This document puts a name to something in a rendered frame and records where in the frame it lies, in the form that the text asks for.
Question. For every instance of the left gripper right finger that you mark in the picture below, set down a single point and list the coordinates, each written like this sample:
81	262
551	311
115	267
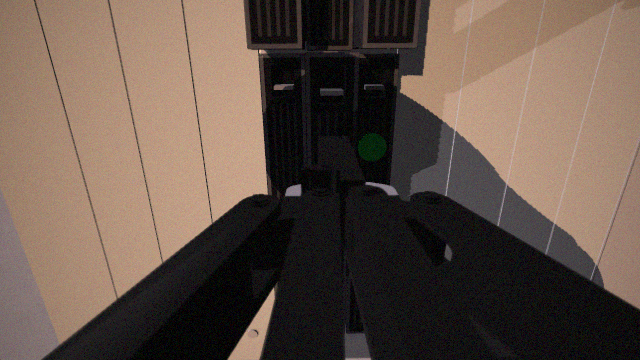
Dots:
524	303

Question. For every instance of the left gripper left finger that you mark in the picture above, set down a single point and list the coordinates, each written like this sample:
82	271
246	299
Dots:
198	304

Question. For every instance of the grey metal rack frame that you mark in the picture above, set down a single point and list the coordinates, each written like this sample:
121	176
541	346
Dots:
127	127

